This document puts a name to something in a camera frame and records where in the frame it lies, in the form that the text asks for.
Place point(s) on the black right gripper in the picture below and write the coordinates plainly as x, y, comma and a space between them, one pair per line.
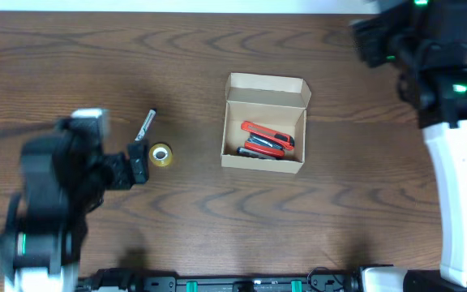
376, 32

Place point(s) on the blue capped marker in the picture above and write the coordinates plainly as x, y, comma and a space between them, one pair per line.
253, 154

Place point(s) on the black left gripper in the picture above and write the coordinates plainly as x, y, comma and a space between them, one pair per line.
126, 171

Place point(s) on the black and white marker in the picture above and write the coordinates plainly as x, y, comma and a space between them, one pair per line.
146, 124

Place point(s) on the orange utility knife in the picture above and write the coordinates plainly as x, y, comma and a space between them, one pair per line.
284, 140

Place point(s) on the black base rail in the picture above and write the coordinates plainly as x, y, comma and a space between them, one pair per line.
127, 280

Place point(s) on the clear yellowish tape roll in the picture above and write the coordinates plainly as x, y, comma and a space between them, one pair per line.
161, 155

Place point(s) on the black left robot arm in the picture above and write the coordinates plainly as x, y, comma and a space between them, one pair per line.
66, 174

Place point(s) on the brown cardboard box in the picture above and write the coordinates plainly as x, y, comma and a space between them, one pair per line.
275, 102

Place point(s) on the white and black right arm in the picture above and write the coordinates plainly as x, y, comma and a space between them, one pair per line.
439, 97

